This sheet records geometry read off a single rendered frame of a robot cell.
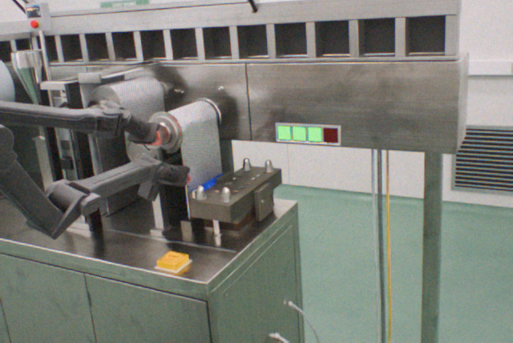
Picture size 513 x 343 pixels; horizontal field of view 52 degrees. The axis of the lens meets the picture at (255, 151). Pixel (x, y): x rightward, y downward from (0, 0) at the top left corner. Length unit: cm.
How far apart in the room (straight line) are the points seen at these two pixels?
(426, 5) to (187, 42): 96
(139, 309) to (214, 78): 88
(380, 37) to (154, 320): 119
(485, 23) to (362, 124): 234
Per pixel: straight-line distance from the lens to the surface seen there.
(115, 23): 231
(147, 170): 156
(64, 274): 199
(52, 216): 125
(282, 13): 189
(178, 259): 164
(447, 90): 175
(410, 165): 433
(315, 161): 456
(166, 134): 179
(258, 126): 199
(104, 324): 197
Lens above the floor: 166
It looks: 16 degrees down
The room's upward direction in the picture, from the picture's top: 4 degrees counter-clockwise
